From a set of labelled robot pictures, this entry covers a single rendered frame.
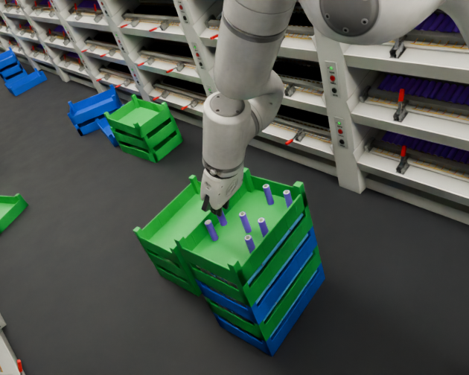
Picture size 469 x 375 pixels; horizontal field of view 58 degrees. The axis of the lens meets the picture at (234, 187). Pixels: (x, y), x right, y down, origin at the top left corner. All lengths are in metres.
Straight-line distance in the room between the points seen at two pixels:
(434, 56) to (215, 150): 0.67
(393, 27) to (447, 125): 0.94
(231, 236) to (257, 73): 0.60
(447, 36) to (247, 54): 0.73
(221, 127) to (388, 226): 0.91
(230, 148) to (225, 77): 0.17
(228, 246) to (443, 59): 0.71
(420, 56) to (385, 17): 0.87
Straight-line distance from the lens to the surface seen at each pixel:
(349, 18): 0.38
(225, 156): 0.79
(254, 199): 1.21
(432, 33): 1.26
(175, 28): 2.00
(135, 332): 1.49
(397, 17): 0.38
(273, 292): 1.14
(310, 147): 1.66
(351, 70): 1.39
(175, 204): 1.53
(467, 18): 0.49
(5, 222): 2.35
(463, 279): 1.39
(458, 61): 1.20
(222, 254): 1.10
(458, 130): 1.30
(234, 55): 0.61
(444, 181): 1.44
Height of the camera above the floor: 1.10
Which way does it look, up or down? 37 degrees down
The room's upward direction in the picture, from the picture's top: 20 degrees counter-clockwise
